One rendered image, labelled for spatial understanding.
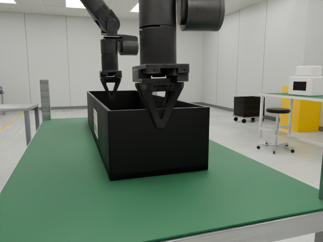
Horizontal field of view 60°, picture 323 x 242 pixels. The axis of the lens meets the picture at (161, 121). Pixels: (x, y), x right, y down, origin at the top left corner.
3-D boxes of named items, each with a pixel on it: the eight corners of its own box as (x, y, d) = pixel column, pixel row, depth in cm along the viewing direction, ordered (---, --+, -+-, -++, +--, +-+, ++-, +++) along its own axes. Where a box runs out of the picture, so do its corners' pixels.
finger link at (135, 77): (170, 122, 51) (169, 69, 49) (185, 128, 44) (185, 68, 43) (133, 125, 49) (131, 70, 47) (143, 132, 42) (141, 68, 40)
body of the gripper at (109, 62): (117, 75, 103) (116, 55, 102) (122, 76, 93) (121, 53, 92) (99, 76, 101) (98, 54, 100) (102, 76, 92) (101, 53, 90)
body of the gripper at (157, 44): (167, 77, 50) (167, 33, 49) (190, 76, 40) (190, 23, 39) (131, 77, 48) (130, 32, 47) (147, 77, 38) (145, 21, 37)
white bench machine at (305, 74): (303, 94, 474) (305, 66, 467) (327, 95, 434) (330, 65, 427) (287, 94, 459) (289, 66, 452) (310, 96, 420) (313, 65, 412)
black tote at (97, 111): (88, 123, 98) (86, 90, 96) (136, 120, 103) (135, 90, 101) (109, 181, 44) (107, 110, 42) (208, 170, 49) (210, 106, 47)
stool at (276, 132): (259, 144, 457) (261, 106, 447) (294, 148, 434) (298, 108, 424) (254, 151, 413) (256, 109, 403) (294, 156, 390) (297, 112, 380)
